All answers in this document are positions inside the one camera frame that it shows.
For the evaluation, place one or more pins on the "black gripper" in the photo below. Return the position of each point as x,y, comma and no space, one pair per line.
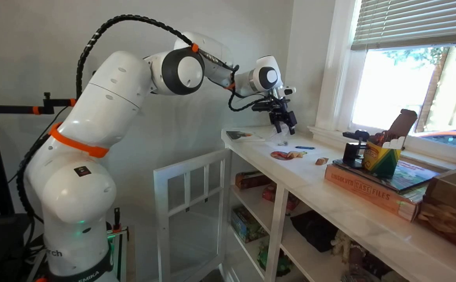
276,108

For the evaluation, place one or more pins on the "clear plastic zip bag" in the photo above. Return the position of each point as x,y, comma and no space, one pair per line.
282,141

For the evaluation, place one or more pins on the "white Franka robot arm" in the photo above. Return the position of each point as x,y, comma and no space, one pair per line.
112,87

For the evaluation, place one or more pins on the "blue crayon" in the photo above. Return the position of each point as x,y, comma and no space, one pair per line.
304,147

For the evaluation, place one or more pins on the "round colourful puzzle disc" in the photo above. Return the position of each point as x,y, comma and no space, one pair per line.
282,155

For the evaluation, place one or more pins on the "light wooden block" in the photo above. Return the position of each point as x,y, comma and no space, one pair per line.
300,153

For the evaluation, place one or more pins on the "brown zigzag wooden piece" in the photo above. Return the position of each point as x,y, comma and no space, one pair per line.
322,159

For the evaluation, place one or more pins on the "brown printed box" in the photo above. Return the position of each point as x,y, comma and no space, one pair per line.
253,180

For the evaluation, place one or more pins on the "red flat book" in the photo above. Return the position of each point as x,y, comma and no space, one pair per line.
290,197

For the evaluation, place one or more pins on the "white shelf cabinet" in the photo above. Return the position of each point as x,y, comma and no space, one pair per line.
276,228

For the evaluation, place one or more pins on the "green printed box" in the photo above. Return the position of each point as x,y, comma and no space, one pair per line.
246,224

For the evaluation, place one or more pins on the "black fabric bag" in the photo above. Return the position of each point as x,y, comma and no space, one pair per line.
314,228

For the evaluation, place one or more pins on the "large orange hardcover book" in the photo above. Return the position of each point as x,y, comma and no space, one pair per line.
369,195

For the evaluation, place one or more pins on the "glass window pane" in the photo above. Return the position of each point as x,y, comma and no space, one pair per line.
394,87

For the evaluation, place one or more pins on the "dark flat book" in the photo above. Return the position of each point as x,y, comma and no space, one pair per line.
409,174

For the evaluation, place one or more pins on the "green packet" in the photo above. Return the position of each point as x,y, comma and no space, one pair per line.
282,263

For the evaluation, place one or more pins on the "white paned cabinet door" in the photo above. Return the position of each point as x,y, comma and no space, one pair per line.
160,224

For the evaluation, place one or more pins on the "wide white window blind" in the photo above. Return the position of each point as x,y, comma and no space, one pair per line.
416,20

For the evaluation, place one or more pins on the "wooden crate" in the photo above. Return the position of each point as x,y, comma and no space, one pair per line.
449,208

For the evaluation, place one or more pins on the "red black hand tool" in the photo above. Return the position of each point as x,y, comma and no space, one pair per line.
116,219

